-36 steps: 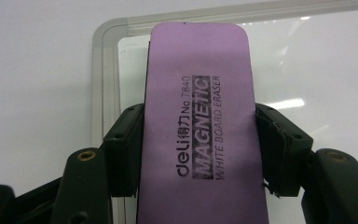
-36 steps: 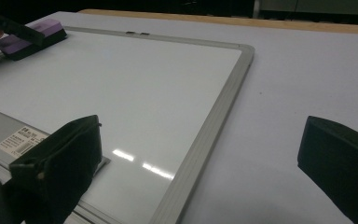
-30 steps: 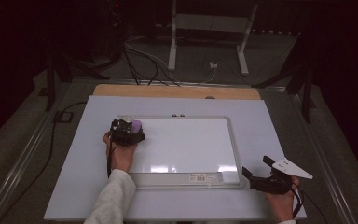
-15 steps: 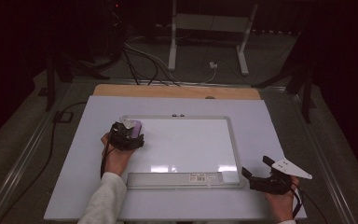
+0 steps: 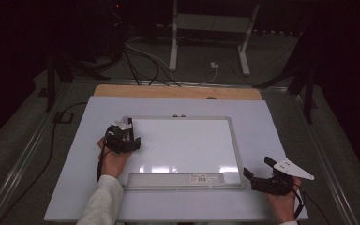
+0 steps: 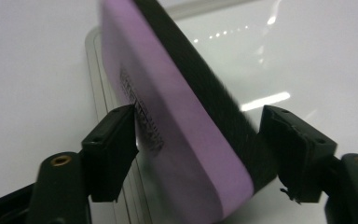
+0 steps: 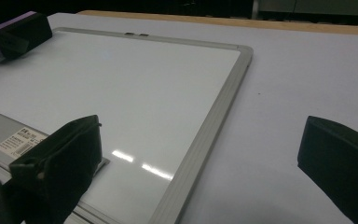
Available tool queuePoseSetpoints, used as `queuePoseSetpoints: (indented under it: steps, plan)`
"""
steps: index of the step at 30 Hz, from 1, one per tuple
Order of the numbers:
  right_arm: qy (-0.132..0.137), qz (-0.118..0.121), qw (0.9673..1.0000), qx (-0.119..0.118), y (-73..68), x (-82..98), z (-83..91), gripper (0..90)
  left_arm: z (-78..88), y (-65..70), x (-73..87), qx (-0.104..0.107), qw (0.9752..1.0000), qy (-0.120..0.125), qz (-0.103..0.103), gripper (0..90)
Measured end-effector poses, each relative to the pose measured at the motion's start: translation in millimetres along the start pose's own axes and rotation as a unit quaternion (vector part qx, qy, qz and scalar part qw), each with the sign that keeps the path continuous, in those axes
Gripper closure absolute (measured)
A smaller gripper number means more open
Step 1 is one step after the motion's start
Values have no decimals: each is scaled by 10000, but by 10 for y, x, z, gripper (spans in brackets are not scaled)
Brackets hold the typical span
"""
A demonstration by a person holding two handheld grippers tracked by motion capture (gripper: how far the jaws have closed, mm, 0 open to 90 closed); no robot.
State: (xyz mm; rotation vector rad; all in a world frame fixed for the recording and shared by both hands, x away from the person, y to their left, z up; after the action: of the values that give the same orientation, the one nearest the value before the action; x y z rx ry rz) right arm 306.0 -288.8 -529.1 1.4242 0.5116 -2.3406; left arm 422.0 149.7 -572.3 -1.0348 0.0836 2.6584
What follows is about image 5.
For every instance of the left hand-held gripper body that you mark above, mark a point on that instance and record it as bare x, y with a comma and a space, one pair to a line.
118, 139

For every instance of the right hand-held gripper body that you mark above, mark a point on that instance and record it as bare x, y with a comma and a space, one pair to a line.
281, 178

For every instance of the black whiteboard eraser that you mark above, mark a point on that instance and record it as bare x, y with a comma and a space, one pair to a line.
130, 128

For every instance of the white whiteboard with grey frame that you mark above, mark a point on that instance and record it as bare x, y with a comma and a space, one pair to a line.
184, 146

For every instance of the person's left hand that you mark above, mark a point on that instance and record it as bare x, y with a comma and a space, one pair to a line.
114, 162

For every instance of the person's right hand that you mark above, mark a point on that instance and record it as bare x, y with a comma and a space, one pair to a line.
282, 206

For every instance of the black tripod stand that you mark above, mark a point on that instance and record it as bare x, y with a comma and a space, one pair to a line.
51, 81
307, 93

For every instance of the dark equipment rack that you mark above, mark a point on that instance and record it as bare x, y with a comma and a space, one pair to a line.
106, 28

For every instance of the grey metal stand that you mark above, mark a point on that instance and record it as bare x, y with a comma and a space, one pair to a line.
212, 23

